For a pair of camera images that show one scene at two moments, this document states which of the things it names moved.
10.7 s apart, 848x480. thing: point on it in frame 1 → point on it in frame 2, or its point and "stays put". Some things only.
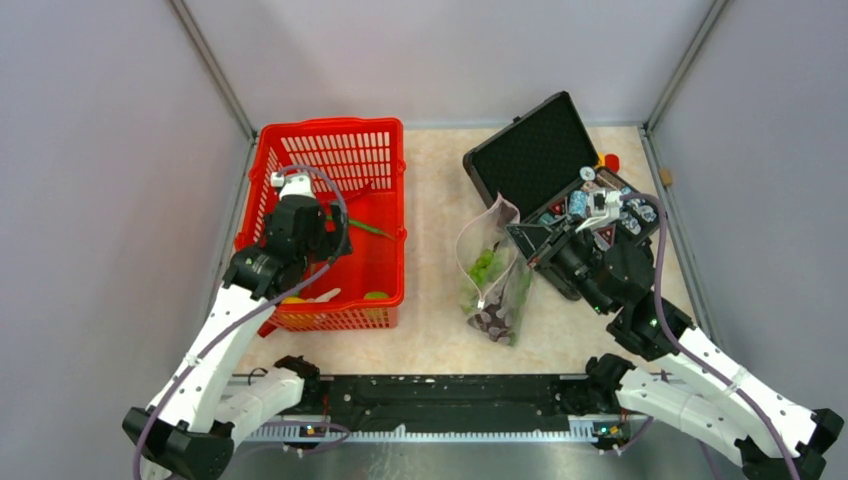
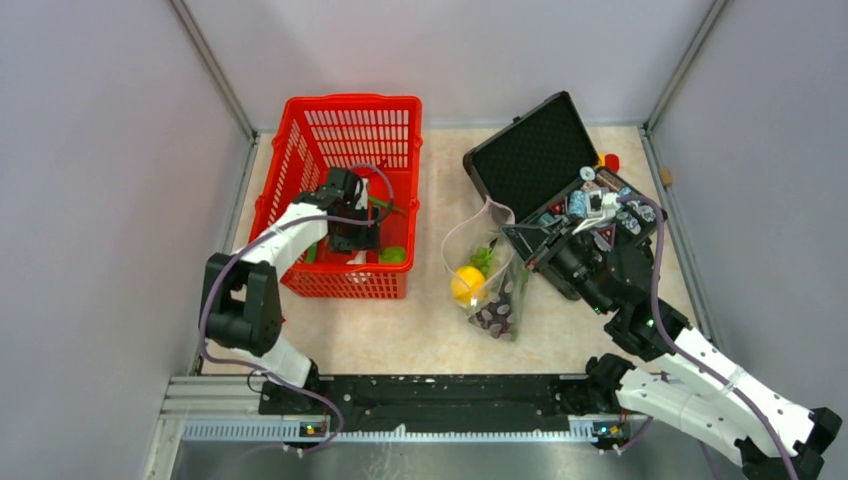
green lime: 376,295 → 393,255
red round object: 612,162 stays put
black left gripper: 330,238 → 367,238
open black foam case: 544,166 stays put
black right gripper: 562,235 stays put
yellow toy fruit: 289,300 → 468,285
